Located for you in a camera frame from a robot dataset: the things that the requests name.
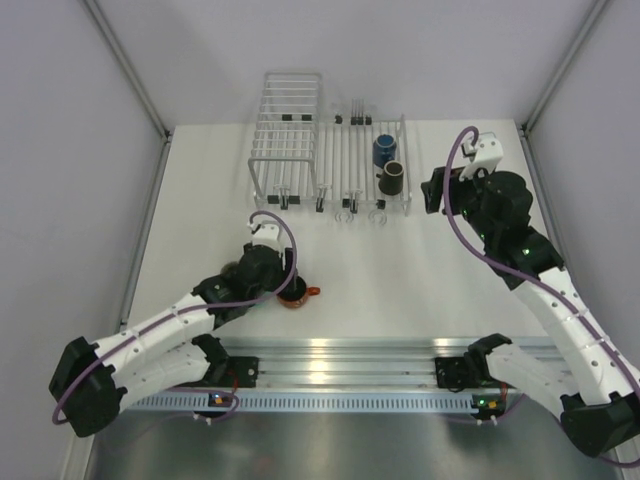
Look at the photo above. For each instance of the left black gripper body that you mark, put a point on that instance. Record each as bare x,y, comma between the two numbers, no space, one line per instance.
280,276

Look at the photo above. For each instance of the dark blue mug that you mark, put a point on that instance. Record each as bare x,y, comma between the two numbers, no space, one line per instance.
383,150

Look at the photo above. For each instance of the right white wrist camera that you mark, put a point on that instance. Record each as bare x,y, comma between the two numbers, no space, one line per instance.
483,155

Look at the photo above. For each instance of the aluminium rail frame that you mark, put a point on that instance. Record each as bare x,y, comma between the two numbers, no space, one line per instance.
347,364

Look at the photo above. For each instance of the silver wire dish rack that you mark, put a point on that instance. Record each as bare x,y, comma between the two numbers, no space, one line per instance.
348,178

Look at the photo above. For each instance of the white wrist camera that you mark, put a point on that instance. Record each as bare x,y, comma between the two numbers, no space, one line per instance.
266,234
483,155

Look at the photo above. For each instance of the slotted cable duct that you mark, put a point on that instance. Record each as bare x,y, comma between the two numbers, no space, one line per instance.
439,402

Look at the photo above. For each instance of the brown mug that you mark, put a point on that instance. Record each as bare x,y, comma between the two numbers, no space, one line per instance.
391,178

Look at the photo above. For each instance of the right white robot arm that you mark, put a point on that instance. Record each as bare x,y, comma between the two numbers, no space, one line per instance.
596,401

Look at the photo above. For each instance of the tall white wire rack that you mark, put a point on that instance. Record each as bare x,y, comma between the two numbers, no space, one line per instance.
283,158

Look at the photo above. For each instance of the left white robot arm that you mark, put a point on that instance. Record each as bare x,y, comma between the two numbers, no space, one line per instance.
95,381

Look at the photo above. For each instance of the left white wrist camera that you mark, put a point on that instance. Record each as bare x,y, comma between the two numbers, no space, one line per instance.
266,234

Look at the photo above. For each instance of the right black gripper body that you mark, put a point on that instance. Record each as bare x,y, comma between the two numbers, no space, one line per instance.
463,196

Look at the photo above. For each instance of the grey-green small cup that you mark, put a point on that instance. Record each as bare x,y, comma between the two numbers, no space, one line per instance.
230,270

